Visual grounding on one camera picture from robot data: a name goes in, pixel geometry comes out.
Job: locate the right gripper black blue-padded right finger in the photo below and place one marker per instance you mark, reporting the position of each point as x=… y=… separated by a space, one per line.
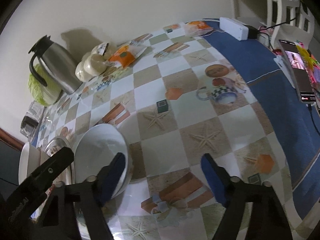
x=268 y=219

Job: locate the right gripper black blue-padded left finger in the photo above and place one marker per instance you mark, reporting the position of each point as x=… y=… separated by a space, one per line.
x=58 y=218

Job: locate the round steel plate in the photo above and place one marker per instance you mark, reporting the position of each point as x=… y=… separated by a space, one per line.
x=67 y=176

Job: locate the small white bowl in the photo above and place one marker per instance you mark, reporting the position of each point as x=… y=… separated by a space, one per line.
x=30 y=159

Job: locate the pale blue bowl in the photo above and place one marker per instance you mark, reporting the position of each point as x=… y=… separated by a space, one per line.
x=96 y=149

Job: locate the clear glass cup tray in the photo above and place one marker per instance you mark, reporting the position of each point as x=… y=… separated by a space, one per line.
x=31 y=121

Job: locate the napa cabbage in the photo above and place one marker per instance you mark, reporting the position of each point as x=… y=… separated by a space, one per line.
x=44 y=95

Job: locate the patterned blue tablecloth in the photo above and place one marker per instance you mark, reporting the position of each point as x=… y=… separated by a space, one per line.
x=186 y=96

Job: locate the smartphone with lit screen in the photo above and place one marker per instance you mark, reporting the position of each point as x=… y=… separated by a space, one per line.
x=297 y=69

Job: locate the steel thermos jug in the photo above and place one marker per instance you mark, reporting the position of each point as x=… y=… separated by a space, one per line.
x=56 y=62

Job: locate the bag of steamed buns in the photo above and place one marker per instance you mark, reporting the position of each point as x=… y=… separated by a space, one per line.
x=95 y=62

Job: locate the orange snack packet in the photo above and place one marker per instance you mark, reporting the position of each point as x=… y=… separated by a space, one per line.
x=127 y=54

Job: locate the white power strip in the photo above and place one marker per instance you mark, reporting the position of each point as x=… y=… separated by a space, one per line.
x=234 y=28

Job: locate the white lattice chair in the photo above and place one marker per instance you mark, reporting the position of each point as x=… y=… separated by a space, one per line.
x=294 y=22

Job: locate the small orange packet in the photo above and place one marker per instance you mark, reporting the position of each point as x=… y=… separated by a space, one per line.
x=197 y=28

